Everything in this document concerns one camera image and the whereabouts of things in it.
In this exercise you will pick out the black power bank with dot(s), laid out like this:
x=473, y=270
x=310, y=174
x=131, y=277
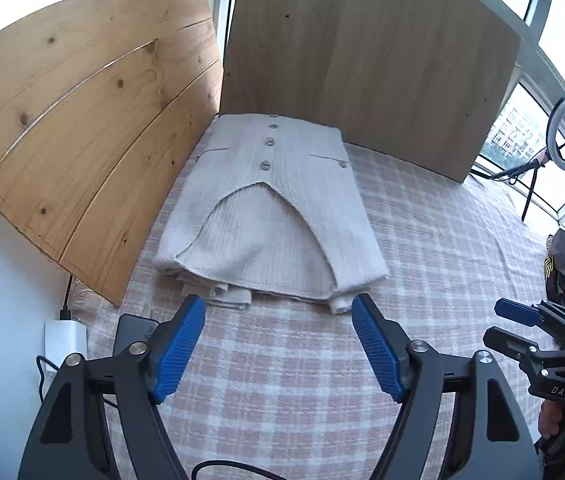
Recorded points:
x=130, y=332

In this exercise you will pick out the cream knit sweater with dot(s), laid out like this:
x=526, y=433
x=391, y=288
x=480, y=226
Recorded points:
x=232, y=297

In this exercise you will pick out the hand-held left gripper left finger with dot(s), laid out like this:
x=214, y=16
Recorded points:
x=182, y=345

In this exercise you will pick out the pine wood board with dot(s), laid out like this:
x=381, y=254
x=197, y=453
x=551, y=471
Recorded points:
x=77, y=135

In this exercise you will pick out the light laminate wood board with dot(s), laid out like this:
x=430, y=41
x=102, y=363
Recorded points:
x=362, y=60

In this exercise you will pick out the pink plaid blanket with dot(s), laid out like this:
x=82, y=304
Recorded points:
x=452, y=260

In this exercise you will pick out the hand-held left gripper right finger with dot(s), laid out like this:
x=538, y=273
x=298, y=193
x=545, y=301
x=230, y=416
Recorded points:
x=377, y=350

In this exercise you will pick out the white power adapter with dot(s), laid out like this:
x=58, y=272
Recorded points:
x=65, y=342

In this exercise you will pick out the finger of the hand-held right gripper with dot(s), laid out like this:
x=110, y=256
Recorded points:
x=507, y=342
x=517, y=311

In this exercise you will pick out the black tripod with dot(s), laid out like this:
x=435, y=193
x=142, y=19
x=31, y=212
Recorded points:
x=530, y=190

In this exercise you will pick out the cream buttoned vest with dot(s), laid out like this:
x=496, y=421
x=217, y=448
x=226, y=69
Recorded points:
x=272, y=200

